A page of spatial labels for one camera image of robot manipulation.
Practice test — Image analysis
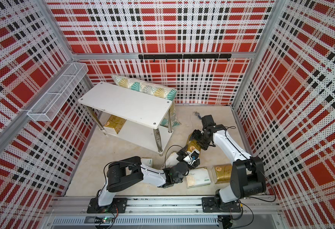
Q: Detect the gold tissue pack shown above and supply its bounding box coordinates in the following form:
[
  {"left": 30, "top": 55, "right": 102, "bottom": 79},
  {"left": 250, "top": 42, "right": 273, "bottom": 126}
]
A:
[
  {"left": 184, "top": 134, "right": 201, "bottom": 155},
  {"left": 104, "top": 115, "right": 126, "bottom": 135},
  {"left": 212, "top": 164, "right": 232, "bottom": 184}
]

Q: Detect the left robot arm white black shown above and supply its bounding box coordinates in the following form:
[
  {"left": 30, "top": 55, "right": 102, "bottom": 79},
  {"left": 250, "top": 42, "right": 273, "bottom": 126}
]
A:
[{"left": 87, "top": 146, "right": 200, "bottom": 214}]

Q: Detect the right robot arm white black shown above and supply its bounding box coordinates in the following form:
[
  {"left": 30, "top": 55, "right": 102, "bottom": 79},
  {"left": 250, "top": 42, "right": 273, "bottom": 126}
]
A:
[{"left": 192, "top": 129, "right": 266, "bottom": 212}]

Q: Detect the white tissue pack right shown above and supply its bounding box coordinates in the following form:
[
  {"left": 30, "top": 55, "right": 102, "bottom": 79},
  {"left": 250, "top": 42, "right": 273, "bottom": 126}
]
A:
[{"left": 186, "top": 168, "right": 211, "bottom": 189}]

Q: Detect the white tissue pack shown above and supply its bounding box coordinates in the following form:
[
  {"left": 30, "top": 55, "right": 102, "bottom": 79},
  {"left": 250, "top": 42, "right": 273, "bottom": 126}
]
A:
[
  {"left": 141, "top": 158, "right": 153, "bottom": 168},
  {"left": 186, "top": 168, "right": 211, "bottom": 189},
  {"left": 161, "top": 152, "right": 179, "bottom": 169}
]

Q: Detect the white tissue pack middle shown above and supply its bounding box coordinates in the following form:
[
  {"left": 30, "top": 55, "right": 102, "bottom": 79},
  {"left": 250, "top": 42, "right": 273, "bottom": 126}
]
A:
[{"left": 161, "top": 152, "right": 179, "bottom": 169}]

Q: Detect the white tissue pack left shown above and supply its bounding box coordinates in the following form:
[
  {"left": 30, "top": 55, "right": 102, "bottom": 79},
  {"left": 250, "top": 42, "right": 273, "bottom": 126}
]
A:
[{"left": 141, "top": 158, "right": 153, "bottom": 168}]

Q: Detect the white two-tier shelf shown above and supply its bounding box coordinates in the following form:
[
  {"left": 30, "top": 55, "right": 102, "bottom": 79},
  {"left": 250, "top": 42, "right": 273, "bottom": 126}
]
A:
[{"left": 78, "top": 82, "right": 173, "bottom": 155}]

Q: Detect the small floor debris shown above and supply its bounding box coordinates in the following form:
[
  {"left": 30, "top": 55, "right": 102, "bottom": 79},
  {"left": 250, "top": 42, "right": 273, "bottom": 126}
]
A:
[{"left": 193, "top": 112, "right": 201, "bottom": 119}]

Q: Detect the geometric patterned pillow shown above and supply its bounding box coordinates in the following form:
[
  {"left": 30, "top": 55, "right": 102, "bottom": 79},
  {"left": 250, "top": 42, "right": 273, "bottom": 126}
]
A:
[{"left": 111, "top": 74, "right": 180, "bottom": 127}]

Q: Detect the small green circuit board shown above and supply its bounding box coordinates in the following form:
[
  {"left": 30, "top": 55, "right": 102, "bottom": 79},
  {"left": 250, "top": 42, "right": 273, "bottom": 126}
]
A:
[{"left": 95, "top": 217, "right": 114, "bottom": 225}]

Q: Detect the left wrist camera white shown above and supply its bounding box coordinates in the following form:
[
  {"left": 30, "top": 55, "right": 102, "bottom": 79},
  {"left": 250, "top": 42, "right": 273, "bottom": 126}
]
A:
[{"left": 189, "top": 151, "right": 199, "bottom": 164}]

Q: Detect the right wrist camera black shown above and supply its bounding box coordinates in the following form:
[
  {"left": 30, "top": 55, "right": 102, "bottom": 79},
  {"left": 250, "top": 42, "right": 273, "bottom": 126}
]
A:
[{"left": 201, "top": 115, "right": 216, "bottom": 130}]

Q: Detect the black wall hook rail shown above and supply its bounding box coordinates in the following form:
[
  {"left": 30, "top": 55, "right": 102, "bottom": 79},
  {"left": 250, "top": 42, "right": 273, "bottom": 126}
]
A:
[{"left": 138, "top": 53, "right": 232, "bottom": 61}]

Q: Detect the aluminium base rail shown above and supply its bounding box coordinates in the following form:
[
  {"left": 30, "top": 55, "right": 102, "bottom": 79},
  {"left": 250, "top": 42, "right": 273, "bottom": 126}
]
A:
[{"left": 40, "top": 196, "right": 289, "bottom": 229}]

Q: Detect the white wire mesh basket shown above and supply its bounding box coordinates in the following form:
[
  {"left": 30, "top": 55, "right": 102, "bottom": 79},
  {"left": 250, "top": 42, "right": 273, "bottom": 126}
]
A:
[{"left": 27, "top": 62, "right": 88, "bottom": 122}]

